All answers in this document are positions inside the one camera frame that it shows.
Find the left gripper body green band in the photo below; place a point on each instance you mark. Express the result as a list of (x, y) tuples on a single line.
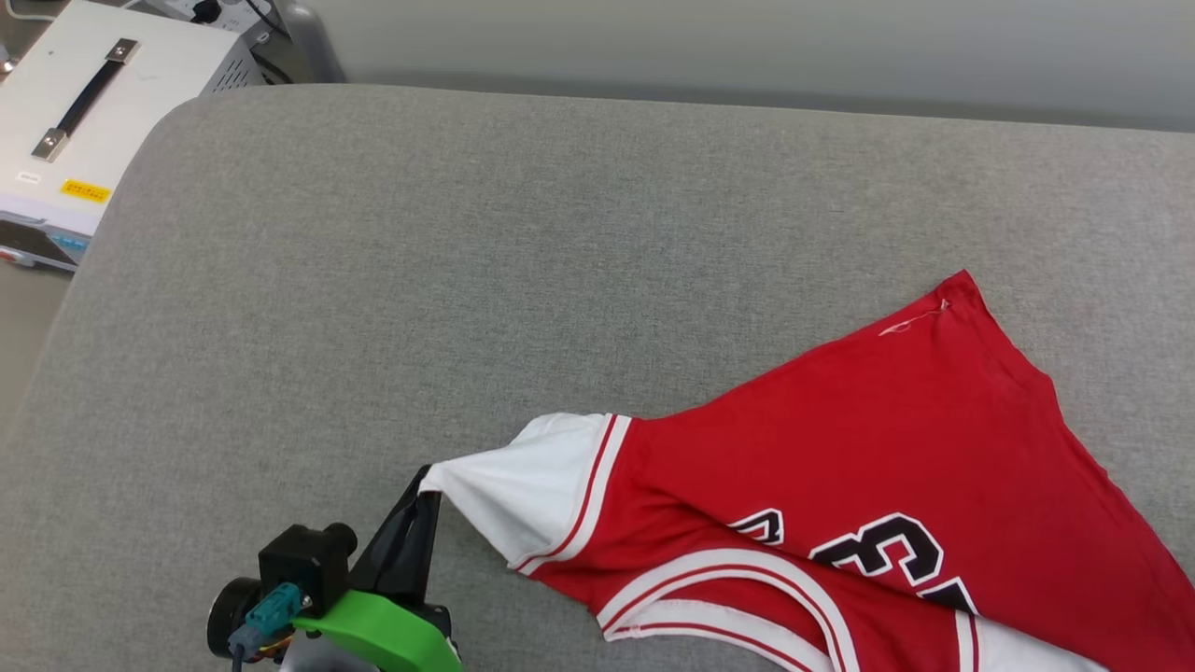
[(392, 630)]

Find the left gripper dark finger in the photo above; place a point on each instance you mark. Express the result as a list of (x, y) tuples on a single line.
[(385, 560), (425, 551)]

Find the red and white jersey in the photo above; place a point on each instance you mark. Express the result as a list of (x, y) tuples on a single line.
[(887, 448)]

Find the white power strip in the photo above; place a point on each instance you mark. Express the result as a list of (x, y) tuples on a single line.
[(233, 14)]

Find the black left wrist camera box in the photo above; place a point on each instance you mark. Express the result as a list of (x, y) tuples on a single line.
[(303, 565)]

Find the grey metal frame leg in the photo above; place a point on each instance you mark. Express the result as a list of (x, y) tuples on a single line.
[(313, 42)]

